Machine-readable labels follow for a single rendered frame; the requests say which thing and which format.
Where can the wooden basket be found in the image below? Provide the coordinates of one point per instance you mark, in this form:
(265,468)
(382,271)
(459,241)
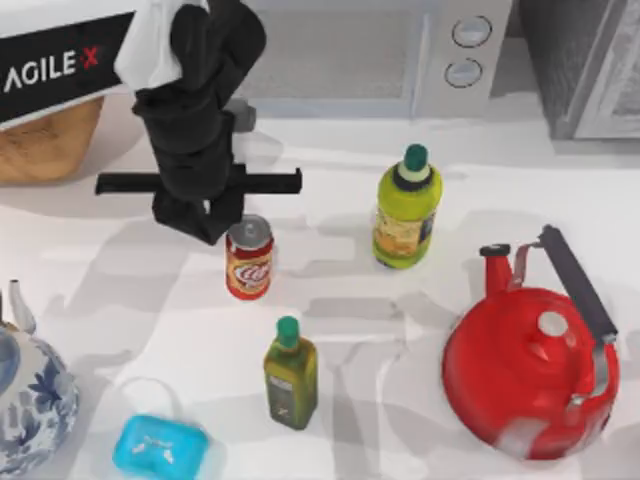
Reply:
(45,145)

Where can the light blue soap box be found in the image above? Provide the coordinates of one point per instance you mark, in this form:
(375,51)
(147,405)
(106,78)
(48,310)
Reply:
(160,445)

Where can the green bottle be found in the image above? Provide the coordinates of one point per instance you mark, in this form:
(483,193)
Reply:
(406,215)

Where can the grey cabinet door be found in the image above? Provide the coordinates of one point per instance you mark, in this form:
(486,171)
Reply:
(612,75)

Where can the round microwave knob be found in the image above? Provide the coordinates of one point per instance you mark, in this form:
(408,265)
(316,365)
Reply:
(464,73)
(472,30)

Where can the red kettle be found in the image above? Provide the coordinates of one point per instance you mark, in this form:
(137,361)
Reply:
(525,375)

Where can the olive oil bottle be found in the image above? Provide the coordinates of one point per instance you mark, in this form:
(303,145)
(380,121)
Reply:
(291,380)

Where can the microwave oven door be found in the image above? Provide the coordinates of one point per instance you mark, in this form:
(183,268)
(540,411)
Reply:
(330,55)

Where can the pale microwave oven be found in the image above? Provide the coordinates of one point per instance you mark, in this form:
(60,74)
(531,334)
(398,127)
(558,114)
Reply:
(465,102)

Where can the blue and white teapot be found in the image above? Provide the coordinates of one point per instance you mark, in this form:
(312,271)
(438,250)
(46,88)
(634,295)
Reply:
(30,395)

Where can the grey cabinet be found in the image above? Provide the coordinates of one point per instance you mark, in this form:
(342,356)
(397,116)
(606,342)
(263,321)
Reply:
(555,70)

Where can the red and white can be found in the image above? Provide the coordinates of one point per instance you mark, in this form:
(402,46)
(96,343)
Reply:
(249,267)

